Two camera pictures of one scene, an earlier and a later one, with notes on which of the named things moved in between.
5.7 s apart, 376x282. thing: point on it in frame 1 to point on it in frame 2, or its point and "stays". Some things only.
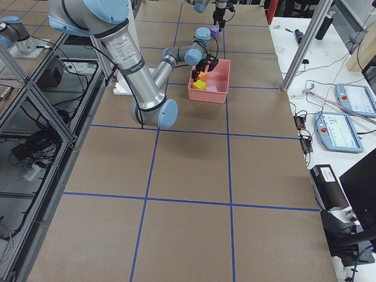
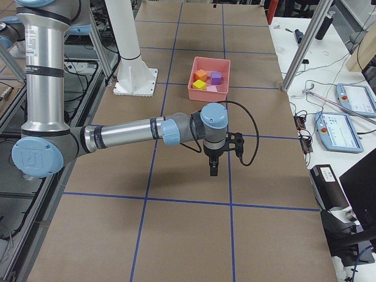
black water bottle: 325,26 stays
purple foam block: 214,30 to 216,78
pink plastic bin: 217,85 stays
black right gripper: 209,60 to 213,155
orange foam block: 202,76 stays
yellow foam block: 200,84 stays
